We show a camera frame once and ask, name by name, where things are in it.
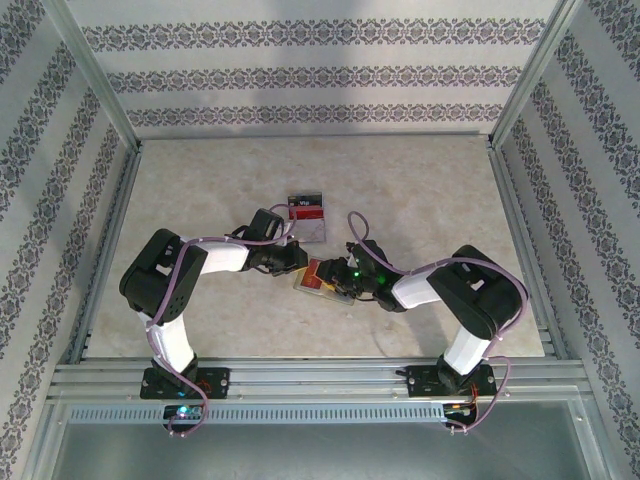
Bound red orange card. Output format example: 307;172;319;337
298;258;326;291

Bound clear plastic bag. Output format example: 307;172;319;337
292;262;359;306

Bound black VIP card stack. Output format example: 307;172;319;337
288;191;324;209

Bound grey metal sheet panel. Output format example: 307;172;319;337
47;419;594;480

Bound aluminium mounting rail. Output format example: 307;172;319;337
47;357;586;401

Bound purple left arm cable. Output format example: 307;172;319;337
144;202;301;439

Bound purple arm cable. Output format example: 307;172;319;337
346;211;532;436
144;202;301;439

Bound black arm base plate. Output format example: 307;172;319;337
407;364;499;399
140;367;232;400

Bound aluminium table back rail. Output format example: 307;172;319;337
135;131;495;143

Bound slotted grey cable duct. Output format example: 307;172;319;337
67;403;446;424

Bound aluminium table side rail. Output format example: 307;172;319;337
67;139;146;365
487;138;571;362

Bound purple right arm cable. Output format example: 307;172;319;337
346;211;532;436

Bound aluminium frame post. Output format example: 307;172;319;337
42;0;144;151
488;0;591;149

